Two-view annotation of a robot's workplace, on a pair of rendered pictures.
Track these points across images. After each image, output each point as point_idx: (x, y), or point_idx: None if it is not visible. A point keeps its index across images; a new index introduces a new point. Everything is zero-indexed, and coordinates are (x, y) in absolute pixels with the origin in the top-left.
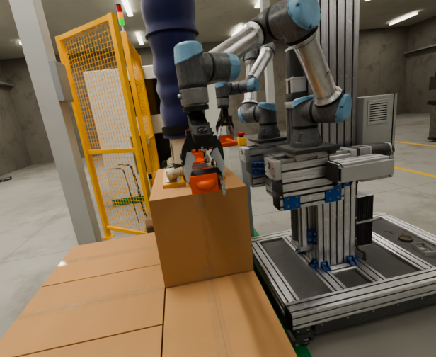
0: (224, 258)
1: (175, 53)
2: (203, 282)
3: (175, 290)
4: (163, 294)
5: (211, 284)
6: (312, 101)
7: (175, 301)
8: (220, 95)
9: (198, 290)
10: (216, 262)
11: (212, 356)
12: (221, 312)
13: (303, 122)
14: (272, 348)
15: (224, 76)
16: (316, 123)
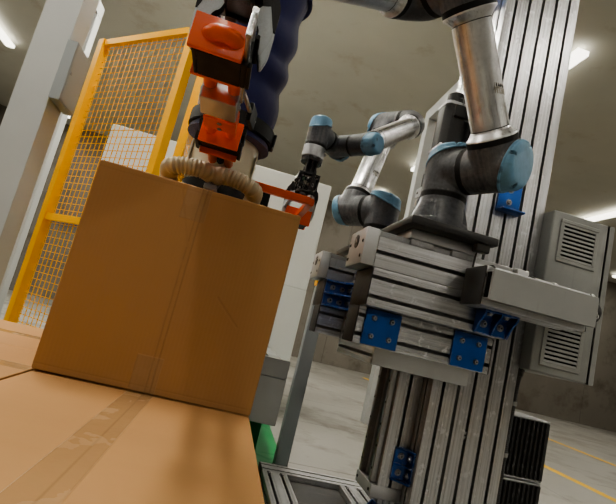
0: (195, 357)
1: None
2: (122, 391)
3: (50, 377)
4: (18, 372)
5: (138, 397)
6: (464, 149)
7: (35, 383)
8: (313, 138)
9: (102, 392)
10: (173, 357)
11: (38, 447)
12: (128, 422)
13: (441, 183)
14: (208, 487)
15: None
16: (462, 193)
